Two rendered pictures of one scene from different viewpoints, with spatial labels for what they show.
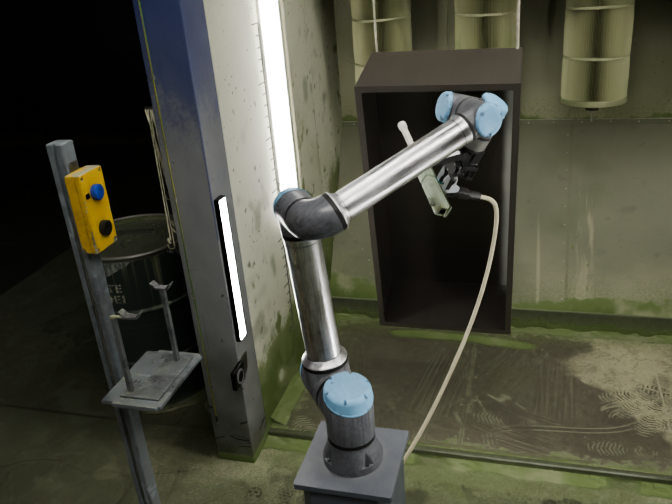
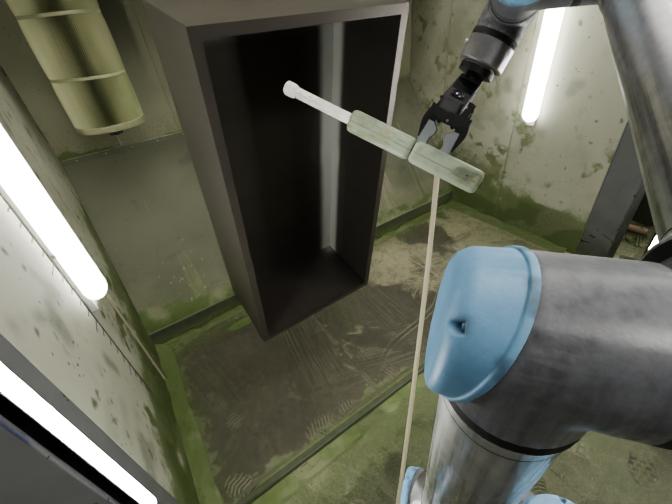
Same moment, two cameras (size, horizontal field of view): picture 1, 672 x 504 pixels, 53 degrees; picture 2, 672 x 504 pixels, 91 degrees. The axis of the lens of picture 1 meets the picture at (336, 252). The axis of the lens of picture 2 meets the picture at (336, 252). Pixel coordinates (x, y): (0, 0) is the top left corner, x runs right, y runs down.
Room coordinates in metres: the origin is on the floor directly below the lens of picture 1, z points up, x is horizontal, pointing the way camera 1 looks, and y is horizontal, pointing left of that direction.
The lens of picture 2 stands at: (1.85, 0.31, 1.63)
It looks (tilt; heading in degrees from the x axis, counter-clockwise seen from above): 36 degrees down; 312
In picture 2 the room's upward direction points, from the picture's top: 7 degrees counter-clockwise
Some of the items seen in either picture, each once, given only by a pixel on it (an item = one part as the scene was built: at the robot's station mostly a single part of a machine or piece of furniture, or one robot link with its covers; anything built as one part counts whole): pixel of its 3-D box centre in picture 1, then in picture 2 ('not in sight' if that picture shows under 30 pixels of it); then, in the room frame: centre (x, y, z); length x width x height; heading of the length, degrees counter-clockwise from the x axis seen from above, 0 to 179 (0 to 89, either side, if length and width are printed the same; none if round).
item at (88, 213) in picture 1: (91, 209); not in sight; (2.04, 0.76, 1.42); 0.12 x 0.06 x 0.26; 163
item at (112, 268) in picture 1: (149, 311); not in sight; (3.16, 1.01, 0.44); 0.59 x 0.58 x 0.89; 53
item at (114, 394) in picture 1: (153, 378); not in sight; (2.02, 0.68, 0.78); 0.31 x 0.23 x 0.01; 163
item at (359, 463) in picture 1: (352, 443); not in sight; (1.70, 0.00, 0.69); 0.19 x 0.19 x 0.10
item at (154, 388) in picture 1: (149, 337); not in sight; (2.01, 0.66, 0.95); 0.26 x 0.15 x 0.32; 163
